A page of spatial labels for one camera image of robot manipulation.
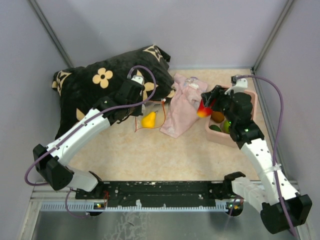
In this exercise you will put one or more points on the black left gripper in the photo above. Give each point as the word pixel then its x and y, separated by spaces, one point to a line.
pixel 139 97

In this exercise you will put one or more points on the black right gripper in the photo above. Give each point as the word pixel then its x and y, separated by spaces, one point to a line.
pixel 208 97

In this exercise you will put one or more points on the red yellow mango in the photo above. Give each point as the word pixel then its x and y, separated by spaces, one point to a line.
pixel 205 108

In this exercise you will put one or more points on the clear zip bag orange zipper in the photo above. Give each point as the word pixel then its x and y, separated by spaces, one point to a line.
pixel 149 106

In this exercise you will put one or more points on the yellow pear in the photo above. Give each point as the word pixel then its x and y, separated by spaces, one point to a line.
pixel 149 121

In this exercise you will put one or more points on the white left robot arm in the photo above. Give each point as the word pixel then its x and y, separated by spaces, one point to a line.
pixel 55 157

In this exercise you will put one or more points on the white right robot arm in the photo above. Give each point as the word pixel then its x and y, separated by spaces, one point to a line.
pixel 279 204

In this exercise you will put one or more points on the brown kiwi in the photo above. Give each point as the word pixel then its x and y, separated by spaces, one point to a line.
pixel 217 116

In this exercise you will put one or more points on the black flower-pattern pillow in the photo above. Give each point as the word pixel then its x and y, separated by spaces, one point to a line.
pixel 81 87

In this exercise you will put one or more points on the pink cloth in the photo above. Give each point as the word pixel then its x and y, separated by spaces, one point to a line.
pixel 182 110

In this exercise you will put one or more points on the green apple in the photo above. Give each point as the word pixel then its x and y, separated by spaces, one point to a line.
pixel 225 127

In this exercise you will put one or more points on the pink plastic bin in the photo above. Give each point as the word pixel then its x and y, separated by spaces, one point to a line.
pixel 221 137

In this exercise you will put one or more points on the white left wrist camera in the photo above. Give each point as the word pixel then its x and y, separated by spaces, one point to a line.
pixel 139 79

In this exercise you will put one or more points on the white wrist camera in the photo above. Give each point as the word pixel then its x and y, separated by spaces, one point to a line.
pixel 239 85
pixel 139 79

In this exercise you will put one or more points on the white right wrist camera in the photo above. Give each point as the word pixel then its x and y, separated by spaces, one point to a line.
pixel 239 85

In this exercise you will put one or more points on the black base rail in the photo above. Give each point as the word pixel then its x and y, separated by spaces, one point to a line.
pixel 156 194

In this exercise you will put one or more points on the aluminium frame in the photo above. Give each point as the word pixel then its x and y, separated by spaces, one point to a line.
pixel 280 205

